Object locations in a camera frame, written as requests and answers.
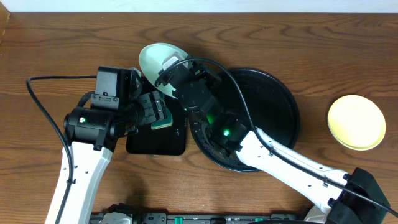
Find mint green plate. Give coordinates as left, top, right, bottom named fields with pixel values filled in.
left=139, top=43, right=188, bottom=86

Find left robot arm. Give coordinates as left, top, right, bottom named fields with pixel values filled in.
left=45, top=91, right=167, bottom=223

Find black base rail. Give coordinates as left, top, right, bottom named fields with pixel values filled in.
left=88, top=203, right=306, bottom=224

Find round black serving tray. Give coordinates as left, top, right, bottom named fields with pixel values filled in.
left=189, top=68, right=300, bottom=172

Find green scrubbing sponge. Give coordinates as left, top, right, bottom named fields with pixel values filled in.
left=151, top=108, right=173, bottom=130

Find yellow plate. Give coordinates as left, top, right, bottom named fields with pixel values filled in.
left=327, top=95, right=386, bottom=151

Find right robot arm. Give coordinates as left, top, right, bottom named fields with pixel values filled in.
left=152, top=58, right=397, bottom=223

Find black rectangular tray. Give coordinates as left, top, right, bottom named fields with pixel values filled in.
left=126, top=95, right=187, bottom=156

